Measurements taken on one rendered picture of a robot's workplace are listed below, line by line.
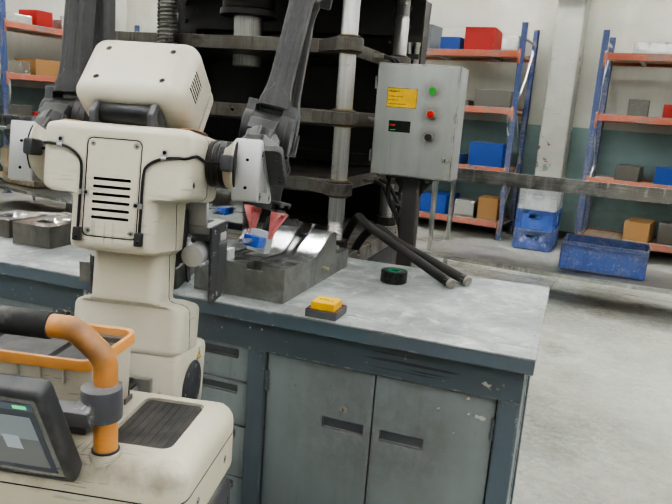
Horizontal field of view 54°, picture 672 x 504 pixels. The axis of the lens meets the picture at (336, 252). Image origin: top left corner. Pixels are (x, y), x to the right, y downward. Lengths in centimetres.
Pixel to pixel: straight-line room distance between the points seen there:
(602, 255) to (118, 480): 455
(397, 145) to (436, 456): 118
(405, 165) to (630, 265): 305
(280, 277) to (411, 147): 93
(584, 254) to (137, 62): 430
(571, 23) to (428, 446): 666
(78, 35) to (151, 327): 62
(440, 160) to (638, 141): 579
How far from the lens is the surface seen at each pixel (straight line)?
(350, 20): 237
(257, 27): 292
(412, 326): 159
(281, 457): 183
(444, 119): 239
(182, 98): 123
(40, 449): 95
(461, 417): 163
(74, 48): 152
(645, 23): 815
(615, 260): 520
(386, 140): 244
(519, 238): 730
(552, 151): 787
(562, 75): 789
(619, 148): 808
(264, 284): 170
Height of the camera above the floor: 129
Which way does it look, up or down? 12 degrees down
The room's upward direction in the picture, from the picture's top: 4 degrees clockwise
